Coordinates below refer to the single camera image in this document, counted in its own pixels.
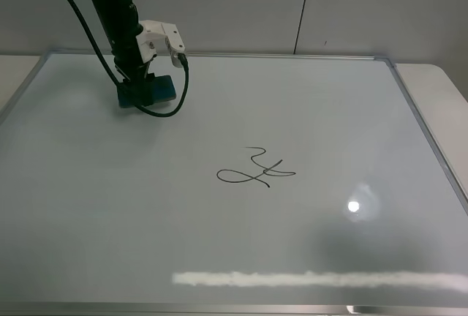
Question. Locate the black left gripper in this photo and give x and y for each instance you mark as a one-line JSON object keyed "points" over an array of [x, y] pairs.
{"points": [[130, 64]]}

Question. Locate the white whiteboard with aluminium frame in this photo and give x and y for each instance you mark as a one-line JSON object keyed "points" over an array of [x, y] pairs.
{"points": [[285, 186]]}

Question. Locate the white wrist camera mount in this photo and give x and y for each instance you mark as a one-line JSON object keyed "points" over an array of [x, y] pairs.
{"points": [[155, 31]]}

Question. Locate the teal whiteboard eraser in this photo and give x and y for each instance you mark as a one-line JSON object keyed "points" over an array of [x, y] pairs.
{"points": [[164, 90]]}

